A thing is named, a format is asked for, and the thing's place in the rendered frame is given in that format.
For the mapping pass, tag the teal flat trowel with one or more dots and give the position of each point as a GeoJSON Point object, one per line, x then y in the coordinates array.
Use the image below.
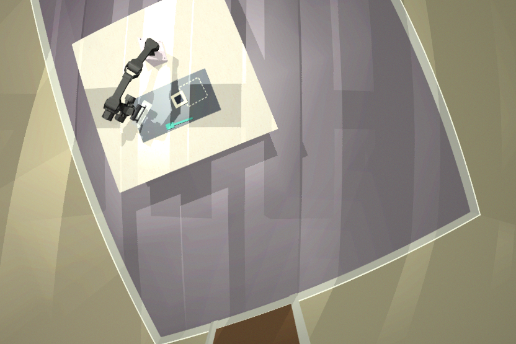
{"type": "Point", "coordinates": [171, 125]}

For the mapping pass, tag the cream square tile with dark blue center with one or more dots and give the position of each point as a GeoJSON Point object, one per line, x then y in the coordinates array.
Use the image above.
{"type": "Point", "coordinates": [179, 99]}

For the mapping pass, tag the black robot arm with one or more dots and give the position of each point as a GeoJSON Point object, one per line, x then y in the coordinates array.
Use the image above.
{"type": "Point", "coordinates": [113, 105]}

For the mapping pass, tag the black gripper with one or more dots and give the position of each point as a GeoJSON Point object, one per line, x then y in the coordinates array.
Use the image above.
{"type": "Point", "coordinates": [128, 100]}

